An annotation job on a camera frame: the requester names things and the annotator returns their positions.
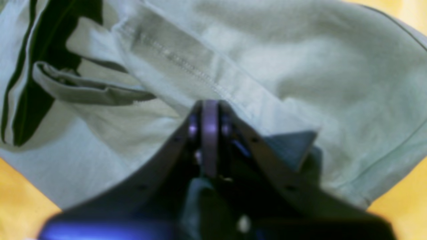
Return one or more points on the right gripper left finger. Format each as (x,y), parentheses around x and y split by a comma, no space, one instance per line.
(171,168)

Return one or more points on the yellow table cloth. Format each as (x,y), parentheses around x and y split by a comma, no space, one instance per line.
(24,208)

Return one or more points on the green T-shirt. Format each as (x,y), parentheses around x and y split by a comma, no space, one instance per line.
(91,89)

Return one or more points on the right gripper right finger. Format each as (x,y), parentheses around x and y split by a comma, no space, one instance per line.
(291,185)

